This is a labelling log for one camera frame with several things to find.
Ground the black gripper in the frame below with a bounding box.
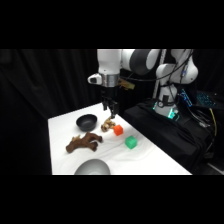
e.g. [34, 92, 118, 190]
[100, 85, 118, 120]

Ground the red block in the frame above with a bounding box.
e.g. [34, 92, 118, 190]
[113, 124, 124, 137]

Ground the green block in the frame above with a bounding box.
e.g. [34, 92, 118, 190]
[124, 135, 138, 150]

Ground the small tan plush toy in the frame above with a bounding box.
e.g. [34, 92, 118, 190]
[100, 116, 117, 133]

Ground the black bowl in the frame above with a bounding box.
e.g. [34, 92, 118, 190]
[75, 113, 98, 132]

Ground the white table cloth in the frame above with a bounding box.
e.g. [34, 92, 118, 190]
[47, 101, 193, 176]

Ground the brown plush moose toy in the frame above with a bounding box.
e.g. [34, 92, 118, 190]
[65, 131, 104, 154]

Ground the grey bowl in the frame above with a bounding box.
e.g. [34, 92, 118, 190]
[73, 158, 111, 176]

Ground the black robot stand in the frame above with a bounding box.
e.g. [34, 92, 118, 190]
[122, 99, 214, 176]

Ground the black curtain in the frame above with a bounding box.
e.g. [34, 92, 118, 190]
[0, 49, 224, 176]

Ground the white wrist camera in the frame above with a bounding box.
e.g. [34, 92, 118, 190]
[87, 73, 103, 85]

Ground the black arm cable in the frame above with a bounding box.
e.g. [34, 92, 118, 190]
[118, 49, 195, 85]

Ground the yellow cable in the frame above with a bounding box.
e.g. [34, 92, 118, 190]
[209, 107, 218, 138]

